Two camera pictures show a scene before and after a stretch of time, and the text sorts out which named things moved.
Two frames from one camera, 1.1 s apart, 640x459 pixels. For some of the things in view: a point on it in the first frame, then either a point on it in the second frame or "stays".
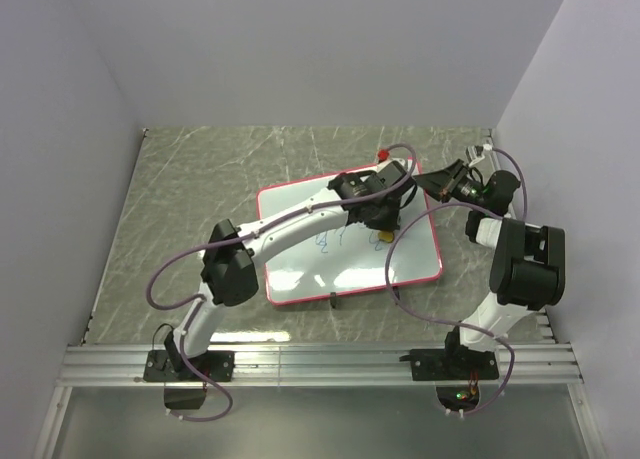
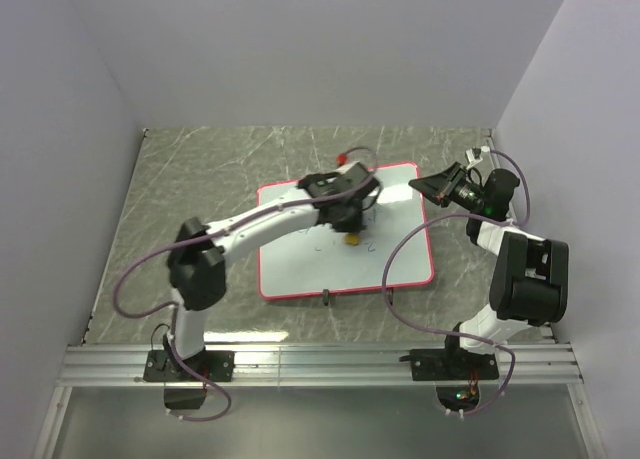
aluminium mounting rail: x=122 y=365 stays
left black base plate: x=218 y=366 stays
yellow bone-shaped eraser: x=387 y=236 → x=352 y=239
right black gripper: x=443 y=183 stays
